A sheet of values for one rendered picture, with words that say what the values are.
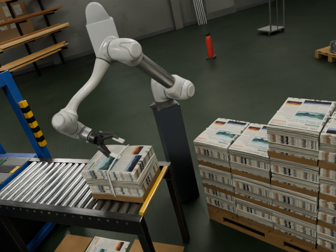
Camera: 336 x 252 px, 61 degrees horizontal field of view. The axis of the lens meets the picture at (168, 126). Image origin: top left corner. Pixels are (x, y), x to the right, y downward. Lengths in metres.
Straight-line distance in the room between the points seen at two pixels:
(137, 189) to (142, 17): 9.86
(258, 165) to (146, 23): 9.73
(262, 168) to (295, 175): 0.21
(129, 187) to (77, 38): 9.57
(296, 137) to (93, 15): 7.69
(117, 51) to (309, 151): 1.25
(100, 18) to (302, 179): 7.71
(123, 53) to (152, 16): 9.60
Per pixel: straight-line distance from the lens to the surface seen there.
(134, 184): 1.70
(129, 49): 1.76
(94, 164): 1.86
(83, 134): 1.81
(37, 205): 2.19
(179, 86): 2.15
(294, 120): 1.82
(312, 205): 2.04
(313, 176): 1.90
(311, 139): 1.75
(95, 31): 8.86
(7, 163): 2.95
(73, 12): 10.96
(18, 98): 2.78
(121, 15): 11.12
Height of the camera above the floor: 1.97
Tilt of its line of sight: 28 degrees down
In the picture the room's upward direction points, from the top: 14 degrees counter-clockwise
